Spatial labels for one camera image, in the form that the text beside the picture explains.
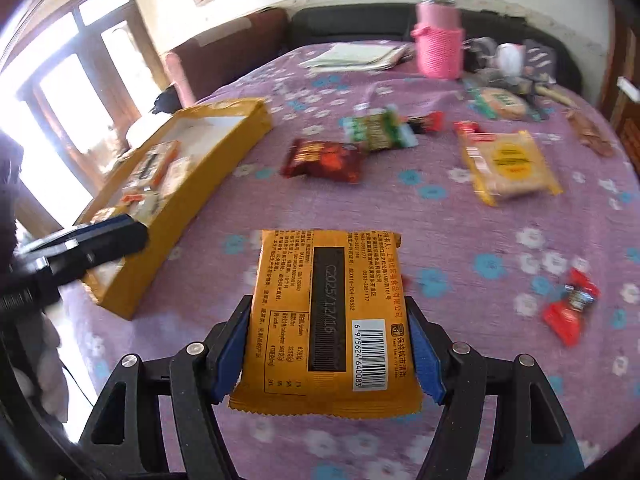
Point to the dark candy with red ends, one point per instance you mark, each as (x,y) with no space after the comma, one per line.
(425,122)

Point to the black sofa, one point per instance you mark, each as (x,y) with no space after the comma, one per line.
(350,25)

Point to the beige snack packet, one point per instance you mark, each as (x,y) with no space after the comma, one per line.
(176,175)

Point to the yellow cardboard box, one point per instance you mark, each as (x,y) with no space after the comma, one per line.
(200,185)

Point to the small red snack packet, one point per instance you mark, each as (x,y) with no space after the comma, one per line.
(467,129)

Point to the clear cracker packet yellow edges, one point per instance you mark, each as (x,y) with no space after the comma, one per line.
(510,165)

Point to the green peas packet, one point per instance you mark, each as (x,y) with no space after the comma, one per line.
(377,130)

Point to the wooden glass door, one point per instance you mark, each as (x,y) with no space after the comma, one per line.
(65,110)

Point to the wooden cabinet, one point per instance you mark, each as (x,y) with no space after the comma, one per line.
(630,135)

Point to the purple floral tablecloth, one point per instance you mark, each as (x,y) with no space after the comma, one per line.
(350,210)

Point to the clear packet orange edges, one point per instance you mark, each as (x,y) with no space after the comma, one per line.
(150,165)

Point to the brown flat packet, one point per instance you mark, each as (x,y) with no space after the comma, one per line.
(592,137)

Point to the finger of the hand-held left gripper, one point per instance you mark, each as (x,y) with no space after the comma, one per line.
(110,242)

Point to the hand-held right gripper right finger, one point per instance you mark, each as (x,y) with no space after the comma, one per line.
(427,360)

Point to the round crackers pack green label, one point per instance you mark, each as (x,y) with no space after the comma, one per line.
(500,102)

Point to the red candy packet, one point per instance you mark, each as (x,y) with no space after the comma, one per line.
(562,317)

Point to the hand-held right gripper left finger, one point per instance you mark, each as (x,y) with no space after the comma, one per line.
(230,355)

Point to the stack of papers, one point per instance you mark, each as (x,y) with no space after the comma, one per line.
(355,55)

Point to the dark red snack packet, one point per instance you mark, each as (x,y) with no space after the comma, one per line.
(325,160)

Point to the orange snack packet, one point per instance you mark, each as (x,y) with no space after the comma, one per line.
(300,310)

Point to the pink bottle with knit sleeve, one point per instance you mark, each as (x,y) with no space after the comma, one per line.
(440,45)

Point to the brown armchair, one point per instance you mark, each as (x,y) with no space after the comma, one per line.
(225,55)

